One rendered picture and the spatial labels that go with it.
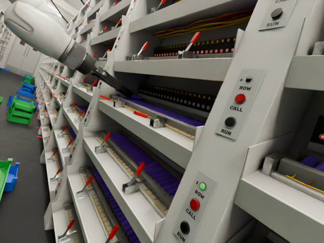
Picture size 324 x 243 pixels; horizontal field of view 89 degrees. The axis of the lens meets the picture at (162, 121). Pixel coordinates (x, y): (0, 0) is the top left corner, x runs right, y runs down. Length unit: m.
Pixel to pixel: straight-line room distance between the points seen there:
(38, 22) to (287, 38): 0.60
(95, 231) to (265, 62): 0.64
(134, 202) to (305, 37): 0.47
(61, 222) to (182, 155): 0.74
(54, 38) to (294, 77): 0.60
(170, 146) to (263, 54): 0.24
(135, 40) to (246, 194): 0.80
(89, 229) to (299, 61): 0.68
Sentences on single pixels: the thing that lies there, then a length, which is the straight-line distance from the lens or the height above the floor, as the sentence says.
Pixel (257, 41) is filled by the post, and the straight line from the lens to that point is 0.36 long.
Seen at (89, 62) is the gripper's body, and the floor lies 0.80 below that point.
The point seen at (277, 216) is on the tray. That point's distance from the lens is 0.28.
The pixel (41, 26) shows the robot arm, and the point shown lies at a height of 0.82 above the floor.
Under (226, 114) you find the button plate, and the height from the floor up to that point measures 0.77.
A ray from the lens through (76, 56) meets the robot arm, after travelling 0.65.
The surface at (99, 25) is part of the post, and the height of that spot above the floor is 1.20.
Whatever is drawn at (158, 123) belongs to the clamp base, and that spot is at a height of 0.70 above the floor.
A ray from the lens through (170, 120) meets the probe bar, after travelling 0.45.
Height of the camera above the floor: 0.72
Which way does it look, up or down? 1 degrees down
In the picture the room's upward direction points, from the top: 23 degrees clockwise
